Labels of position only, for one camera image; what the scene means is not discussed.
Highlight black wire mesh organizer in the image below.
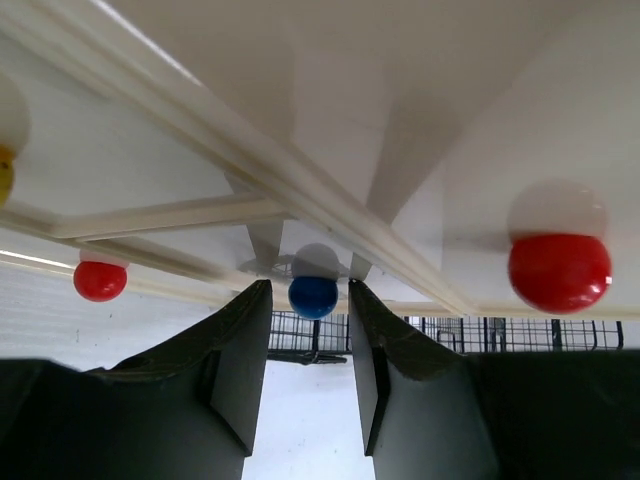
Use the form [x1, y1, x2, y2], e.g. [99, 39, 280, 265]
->
[267, 311, 624, 366]

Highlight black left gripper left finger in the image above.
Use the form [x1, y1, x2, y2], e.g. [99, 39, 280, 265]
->
[1, 280, 273, 479]

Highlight cream wooden drawer cabinet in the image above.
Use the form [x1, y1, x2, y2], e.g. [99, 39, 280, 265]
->
[1, 1, 639, 319]

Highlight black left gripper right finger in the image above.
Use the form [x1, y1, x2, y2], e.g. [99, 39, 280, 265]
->
[349, 280, 639, 479]

